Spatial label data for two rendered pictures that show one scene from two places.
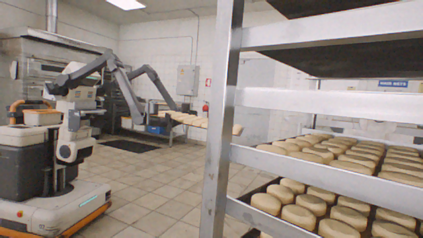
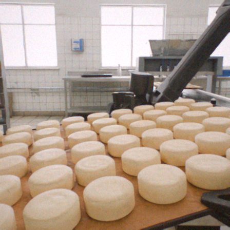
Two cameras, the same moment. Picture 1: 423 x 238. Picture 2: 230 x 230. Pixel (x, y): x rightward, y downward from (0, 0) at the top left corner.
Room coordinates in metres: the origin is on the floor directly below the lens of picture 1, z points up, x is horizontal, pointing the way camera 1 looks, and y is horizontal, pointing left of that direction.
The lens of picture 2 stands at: (1.82, -0.07, 1.10)
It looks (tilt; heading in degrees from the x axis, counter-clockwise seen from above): 11 degrees down; 152
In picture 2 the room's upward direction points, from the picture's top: straight up
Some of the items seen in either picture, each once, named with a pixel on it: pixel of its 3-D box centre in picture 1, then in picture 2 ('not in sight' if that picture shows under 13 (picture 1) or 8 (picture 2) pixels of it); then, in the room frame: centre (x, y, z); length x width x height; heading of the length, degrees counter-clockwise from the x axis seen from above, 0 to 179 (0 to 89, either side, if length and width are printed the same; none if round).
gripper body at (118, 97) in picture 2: (162, 121); (127, 108); (1.26, 0.27, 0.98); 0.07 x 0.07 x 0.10; 33
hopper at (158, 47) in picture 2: not in sight; (176, 49); (0.16, 1.45, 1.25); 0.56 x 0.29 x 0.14; 61
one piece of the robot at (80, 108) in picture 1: (86, 116); not in sight; (1.67, 0.95, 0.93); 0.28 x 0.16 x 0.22; 169
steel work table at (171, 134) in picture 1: (149, 119); not in sight; (5.38, 1.50, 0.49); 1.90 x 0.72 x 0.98; 65
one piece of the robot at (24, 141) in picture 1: (45, 152); not in sight; (1.74, 1.33, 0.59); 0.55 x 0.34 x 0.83; 169
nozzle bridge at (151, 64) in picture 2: not in sight; (175, 75); (0.16, 1.45, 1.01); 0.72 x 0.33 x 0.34; 61
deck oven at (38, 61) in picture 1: (57, 92); not in sight; (4.39, 3.09, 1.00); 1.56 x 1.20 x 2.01; 155
